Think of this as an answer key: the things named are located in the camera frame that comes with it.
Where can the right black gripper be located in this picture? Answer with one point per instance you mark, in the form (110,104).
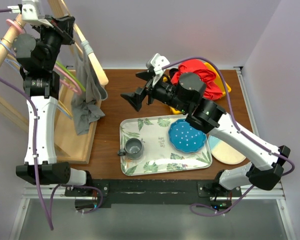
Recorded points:
(135,99)

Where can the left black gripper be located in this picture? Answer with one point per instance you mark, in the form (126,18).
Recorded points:
(63,26)

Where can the beige wooden hanger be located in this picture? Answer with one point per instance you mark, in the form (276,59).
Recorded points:
(97,68)

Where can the green hanger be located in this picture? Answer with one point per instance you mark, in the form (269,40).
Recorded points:
(70,75)

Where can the grey tank top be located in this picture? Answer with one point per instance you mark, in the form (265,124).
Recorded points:
(83,106)

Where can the yellow plastic hanger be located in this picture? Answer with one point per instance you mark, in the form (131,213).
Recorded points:
(62,107)

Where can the red tank top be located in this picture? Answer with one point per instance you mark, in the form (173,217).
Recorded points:
(202,77)

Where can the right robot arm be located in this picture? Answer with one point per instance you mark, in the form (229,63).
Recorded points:
(265,169)

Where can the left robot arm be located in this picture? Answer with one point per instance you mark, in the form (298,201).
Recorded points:
(41,85)

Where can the grey mug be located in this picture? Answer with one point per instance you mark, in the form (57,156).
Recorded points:
(133,149)

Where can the blue dotted plate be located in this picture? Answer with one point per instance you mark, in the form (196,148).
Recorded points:
(186,138)

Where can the leaf pattern serving tray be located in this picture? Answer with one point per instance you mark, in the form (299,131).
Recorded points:
(159,154)

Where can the yellow plastic bin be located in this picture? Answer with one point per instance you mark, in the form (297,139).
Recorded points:
(225,87)

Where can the wooden clothes rack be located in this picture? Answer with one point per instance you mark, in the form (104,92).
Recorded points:
(69,146)

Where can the cream and blue plate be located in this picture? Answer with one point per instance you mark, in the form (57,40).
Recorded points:
(223,152)

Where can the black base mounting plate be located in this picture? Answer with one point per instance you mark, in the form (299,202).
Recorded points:
(161,192)

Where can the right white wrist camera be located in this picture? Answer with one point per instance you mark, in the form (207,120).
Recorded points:
(157,62)

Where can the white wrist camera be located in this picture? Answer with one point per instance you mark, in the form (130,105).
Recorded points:
(31,13)
(157,62)

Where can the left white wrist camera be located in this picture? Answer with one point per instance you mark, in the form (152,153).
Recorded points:
(31,13)

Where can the aluminium frame rail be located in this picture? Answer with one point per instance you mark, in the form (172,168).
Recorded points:
(257,218)

